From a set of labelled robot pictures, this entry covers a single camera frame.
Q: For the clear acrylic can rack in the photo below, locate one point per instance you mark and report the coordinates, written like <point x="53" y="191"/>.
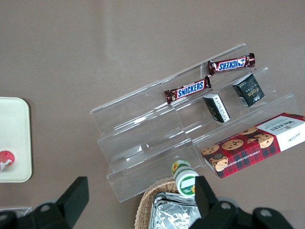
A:
<point x="16" y="210"/>

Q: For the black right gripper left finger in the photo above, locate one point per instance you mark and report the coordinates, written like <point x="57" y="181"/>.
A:
<point x="74" y="198"/>

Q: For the red tartan Walkers cookie box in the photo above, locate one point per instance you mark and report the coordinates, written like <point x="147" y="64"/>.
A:
<point x="250" y="148"/>

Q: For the clear acrylic stepped display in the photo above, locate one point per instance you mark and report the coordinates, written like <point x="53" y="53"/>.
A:
<point x="133" y="143"/>
<point x="190" y="114"/>

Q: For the black Face tissue pack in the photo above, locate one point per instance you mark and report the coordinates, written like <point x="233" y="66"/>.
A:
<point x="218" y="108"/>
<point x="250" y="91"/>

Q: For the cream plastic tray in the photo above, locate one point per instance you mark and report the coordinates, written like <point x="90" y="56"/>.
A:
<point x="14" y="133"/>

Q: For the silver foil packet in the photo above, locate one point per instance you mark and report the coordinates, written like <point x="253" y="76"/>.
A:
<point x="171" y="214"/>

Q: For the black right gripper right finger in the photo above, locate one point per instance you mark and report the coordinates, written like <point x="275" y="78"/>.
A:
<point x="203" y="195"/>

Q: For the light tan wicker basket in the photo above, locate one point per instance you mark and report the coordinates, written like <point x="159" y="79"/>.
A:
<point x="144" y="205"/>

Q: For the red and white wrapped snack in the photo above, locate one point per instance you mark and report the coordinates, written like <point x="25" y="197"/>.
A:
<point x="6" y="159"/>

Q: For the Snickers chocolate bar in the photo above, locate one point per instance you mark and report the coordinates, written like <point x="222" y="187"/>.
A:
<point x="231" y="64"/>
<point x="190" y="89"/>

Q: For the white bottle with green label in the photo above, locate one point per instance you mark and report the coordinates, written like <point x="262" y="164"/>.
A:
<point x="184" y="177"/>

